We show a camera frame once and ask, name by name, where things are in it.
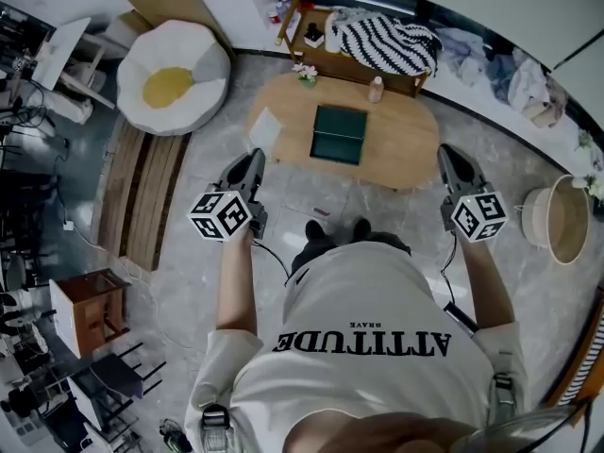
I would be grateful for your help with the narrow white roller blind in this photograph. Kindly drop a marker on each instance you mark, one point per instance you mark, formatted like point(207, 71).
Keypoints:
point(590, 64)

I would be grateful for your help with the person's black right shoe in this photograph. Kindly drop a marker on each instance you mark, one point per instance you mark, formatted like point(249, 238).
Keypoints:
point(361, 227)

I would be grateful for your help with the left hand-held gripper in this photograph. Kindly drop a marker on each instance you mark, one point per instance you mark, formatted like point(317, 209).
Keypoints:
point(219, 217)

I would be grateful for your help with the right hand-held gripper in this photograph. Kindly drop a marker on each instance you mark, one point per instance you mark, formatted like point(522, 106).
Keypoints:
point(481, 217)

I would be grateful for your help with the white power strip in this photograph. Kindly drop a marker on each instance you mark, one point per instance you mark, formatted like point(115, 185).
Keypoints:
point(69, 225)

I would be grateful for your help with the clear bottle white cap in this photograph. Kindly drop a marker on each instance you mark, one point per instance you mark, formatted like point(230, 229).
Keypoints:
point(376, 91)

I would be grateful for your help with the round woven basket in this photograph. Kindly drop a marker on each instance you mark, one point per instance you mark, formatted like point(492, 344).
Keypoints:
point(566, 224)

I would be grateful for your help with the orange striped board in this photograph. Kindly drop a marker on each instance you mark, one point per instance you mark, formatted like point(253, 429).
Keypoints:
point(582, 361)

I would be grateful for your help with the small black white box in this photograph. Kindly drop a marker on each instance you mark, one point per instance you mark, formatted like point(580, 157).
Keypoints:
point(315, 40)

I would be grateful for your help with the person's black trousers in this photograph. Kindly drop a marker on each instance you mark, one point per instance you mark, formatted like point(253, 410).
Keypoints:
point(321, 248)

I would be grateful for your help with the egg-shaped white beanbag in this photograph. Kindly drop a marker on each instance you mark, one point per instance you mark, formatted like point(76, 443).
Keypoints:
point(203, 97)

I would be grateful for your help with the green black device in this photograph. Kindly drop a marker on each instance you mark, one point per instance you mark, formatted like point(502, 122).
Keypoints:
point(174, 439)

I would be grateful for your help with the wooden steps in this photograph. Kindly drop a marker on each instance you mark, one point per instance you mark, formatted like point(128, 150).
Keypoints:
point(141, 196)

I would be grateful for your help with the wooden bench rack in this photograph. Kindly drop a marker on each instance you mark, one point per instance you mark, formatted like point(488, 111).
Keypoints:
point(340, 66)

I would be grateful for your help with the small red floor object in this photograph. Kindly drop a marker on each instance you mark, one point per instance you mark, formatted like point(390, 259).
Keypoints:
point(322, 212)

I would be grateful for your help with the person's black left shoe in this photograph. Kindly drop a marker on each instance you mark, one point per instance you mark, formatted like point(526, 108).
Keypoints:
point(317, 229)

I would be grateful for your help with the black white striped blanket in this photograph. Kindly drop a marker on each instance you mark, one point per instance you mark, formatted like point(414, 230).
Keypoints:
point(377, 40)

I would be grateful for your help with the pink flower pot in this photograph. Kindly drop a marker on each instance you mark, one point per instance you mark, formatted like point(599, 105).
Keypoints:
point(306, 76)

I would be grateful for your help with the person's right forearm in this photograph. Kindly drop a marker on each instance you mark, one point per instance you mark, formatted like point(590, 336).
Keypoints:
point(488, 286)

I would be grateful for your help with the person's left forearm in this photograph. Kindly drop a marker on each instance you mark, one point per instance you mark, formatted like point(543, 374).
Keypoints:
point(236, 286)

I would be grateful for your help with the person's black shoe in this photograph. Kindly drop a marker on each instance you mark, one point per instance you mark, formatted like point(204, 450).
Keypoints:
point(361, 227)
point(317, 229)

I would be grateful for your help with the light wooden board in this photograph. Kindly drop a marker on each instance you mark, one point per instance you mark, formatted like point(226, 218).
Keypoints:
point(189, 3)

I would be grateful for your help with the grey head-mount frame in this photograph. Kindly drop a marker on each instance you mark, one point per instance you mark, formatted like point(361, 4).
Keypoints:
point(519, 423)

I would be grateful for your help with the red white canister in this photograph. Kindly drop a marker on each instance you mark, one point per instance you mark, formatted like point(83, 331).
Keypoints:
point(273, 16)

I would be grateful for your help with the dark green box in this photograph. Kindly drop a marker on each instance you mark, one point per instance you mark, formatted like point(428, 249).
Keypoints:
point(340, 125)

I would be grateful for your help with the black stool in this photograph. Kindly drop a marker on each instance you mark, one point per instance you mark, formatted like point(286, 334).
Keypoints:
point(118, 371)

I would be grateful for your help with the small white table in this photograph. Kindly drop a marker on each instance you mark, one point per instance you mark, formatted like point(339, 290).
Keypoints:
point(61, 50)

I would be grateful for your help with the person's white printed t-shirt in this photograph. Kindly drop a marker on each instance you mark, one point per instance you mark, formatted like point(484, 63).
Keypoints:
point(358, 300)

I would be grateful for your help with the white artificial flowers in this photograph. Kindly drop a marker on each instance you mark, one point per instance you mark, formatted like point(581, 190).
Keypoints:
point(590, 182)

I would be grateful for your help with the pile of clothes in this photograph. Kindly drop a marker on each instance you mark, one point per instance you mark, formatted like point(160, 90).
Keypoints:
point(519, 83)

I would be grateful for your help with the brown wooden side cabinet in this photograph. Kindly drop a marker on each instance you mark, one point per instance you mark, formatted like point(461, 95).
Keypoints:
point(89, 309)

